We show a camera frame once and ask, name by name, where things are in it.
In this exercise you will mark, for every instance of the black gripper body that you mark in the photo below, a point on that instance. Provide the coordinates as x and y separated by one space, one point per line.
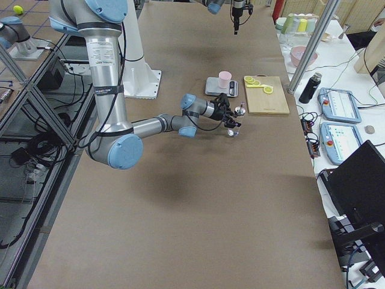
217 112
237 10

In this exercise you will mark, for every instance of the clear glass sauce bottle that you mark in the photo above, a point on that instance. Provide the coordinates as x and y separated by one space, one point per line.
237 118

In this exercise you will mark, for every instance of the pink plastic cup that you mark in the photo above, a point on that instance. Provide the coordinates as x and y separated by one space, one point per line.
224 77

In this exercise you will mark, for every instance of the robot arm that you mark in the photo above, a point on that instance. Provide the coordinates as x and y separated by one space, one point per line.
117 142
214 6

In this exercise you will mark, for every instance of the green plastic cup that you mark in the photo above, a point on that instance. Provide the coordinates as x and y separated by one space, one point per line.
288 24

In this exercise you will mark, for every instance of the yellow plastic cup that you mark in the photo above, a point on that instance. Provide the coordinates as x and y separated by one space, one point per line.
302 25

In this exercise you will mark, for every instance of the wooden cutting board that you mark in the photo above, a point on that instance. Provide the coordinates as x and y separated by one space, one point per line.
259 102

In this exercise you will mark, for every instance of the lemon slice row end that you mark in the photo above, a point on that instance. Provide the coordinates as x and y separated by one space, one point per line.
248 79

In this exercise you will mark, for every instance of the yellow plastic knife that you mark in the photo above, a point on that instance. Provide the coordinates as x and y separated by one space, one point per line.
255 86

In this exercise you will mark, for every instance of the lemon slice front pair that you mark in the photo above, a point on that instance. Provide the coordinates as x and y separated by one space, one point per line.
268 90

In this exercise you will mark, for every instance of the black thermos bottle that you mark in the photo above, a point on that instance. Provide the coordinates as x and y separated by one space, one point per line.
310 88

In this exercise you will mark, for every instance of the far blue teach pendant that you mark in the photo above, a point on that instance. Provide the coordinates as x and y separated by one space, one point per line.
339 105

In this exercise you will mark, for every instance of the blue teach pendant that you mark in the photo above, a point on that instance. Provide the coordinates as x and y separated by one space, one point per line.
340 140
339 105

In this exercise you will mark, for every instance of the near blue teach pendant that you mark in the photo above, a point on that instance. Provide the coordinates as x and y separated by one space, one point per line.
340 140

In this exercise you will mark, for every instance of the black laptop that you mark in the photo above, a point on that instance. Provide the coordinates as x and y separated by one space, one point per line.
357 186

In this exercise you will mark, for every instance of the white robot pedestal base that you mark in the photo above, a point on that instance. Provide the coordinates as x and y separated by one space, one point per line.
139 80

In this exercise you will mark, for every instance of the aluminium frame post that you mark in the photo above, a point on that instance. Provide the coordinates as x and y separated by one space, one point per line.
320 28

